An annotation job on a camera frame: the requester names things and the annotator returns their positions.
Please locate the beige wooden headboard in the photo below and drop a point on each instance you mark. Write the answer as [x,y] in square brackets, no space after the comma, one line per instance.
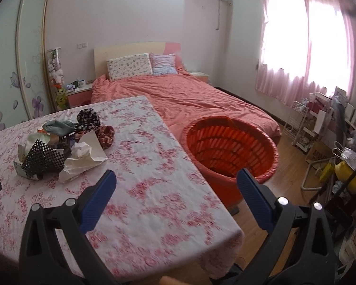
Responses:
[102,54]

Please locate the grey blue sock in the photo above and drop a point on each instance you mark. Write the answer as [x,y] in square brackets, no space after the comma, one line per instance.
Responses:
[59,128]

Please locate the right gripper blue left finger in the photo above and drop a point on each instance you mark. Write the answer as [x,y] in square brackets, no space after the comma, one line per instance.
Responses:
[94,199]

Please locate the plush toy display tube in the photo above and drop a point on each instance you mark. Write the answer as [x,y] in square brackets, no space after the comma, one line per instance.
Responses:
[56,80]

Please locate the pink sheer curtain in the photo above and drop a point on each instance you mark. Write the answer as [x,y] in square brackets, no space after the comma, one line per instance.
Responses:
[307,46]

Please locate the salmon pink bed duvet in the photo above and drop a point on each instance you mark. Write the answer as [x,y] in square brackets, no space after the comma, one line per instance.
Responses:
[182,98]

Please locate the floral white pillow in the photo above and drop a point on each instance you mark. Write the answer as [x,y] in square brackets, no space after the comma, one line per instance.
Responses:
[129,66]

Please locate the white mug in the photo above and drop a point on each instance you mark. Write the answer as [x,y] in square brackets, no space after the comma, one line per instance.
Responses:
[81,83]

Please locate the brown red scrunchie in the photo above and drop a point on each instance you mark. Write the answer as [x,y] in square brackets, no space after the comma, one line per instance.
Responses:
[105,135]

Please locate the black floral scrunchie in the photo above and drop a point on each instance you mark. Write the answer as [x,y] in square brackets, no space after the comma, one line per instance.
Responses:
[87,120]

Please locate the orange plastic laundry basket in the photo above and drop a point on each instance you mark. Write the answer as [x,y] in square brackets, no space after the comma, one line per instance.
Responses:
[220,146]

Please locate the right bedside table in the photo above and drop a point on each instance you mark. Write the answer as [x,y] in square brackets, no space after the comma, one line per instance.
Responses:
[200,76]

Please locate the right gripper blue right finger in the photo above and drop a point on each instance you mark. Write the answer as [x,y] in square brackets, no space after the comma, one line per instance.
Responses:
[259,199]

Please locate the pink striped pillow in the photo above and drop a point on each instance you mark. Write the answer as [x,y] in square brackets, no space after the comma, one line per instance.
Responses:
[163,64]

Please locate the black white dotted wrapper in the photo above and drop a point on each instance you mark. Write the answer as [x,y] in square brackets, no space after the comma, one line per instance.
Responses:
[41,159]

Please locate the glass sliding wardrobe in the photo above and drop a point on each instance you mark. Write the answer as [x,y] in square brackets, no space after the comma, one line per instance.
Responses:
[24,89]

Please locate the pink floral tablecloth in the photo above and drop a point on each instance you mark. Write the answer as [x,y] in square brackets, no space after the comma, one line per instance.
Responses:
[144,209]

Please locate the left pink bedside table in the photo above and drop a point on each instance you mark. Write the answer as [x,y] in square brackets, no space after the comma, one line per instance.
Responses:
[80,96]

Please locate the cluttered desk with items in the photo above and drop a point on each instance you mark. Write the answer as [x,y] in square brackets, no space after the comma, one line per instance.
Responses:
[339,211]

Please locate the white wire rack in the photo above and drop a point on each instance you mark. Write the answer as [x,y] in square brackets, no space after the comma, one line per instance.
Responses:
[300,125]

